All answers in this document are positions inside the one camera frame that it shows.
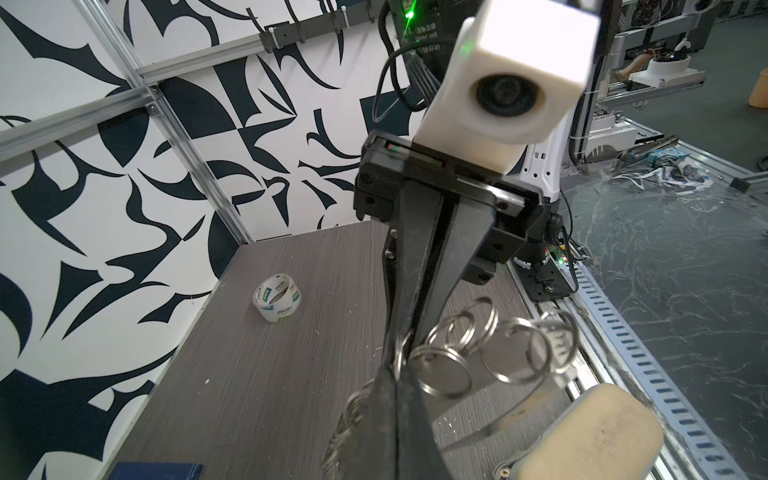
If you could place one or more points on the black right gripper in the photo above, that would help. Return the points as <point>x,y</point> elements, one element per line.
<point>449,220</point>

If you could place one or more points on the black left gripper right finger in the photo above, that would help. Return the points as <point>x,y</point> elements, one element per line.
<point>417,454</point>

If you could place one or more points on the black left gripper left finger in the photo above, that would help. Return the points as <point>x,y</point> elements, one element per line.
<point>371,451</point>

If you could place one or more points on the silver keyring cluster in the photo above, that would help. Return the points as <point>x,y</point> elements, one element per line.
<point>446,365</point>

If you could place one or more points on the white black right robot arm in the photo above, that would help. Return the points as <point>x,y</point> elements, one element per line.
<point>426,36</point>

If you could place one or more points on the clear tape roll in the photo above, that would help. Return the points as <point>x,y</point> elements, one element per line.
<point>277,298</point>

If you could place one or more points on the beige glasses case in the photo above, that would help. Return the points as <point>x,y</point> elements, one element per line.
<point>605,434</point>

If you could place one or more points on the blue book yellow label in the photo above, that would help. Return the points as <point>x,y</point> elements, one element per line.
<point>156,471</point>

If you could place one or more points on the black wall hook rack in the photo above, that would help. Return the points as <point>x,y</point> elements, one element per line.
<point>337,17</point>

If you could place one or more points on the white slotted cable duct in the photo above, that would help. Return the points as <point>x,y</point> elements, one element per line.
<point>689,431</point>

